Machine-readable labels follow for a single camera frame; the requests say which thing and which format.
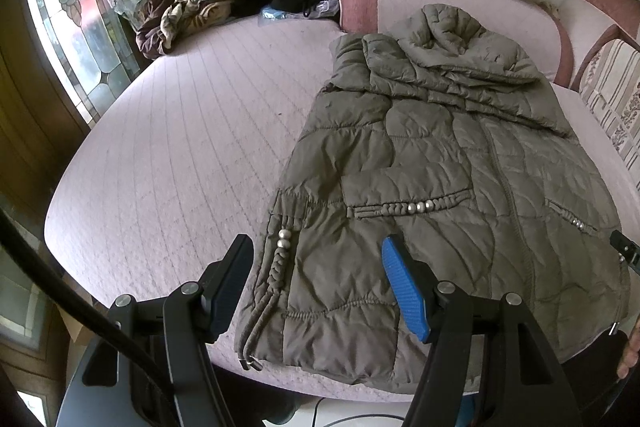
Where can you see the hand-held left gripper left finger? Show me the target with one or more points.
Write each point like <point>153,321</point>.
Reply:
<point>229,299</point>

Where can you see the olive quilted puffer jacket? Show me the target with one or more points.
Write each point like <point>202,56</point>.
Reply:
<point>425,147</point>

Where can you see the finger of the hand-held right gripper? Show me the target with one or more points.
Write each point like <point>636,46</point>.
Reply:
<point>627,249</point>

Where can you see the brown floral blanket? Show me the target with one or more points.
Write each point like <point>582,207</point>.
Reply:
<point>200,7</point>

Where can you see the person's right hand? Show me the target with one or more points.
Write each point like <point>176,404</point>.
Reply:
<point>631,349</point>

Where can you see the small blue object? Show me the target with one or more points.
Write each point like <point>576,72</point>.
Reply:
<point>272,13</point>

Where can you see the wooden armchair with striped cushion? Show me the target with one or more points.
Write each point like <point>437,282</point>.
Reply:
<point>612,62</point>

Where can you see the stained glass window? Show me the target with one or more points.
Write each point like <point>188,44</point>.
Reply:
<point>75,17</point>

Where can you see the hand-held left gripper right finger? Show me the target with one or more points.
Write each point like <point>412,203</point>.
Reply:
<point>404,292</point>

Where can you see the clear plastic wrapper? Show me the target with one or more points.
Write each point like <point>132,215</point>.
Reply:
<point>322,9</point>

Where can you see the wooden door panel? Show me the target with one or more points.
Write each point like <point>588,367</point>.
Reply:
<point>30,107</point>

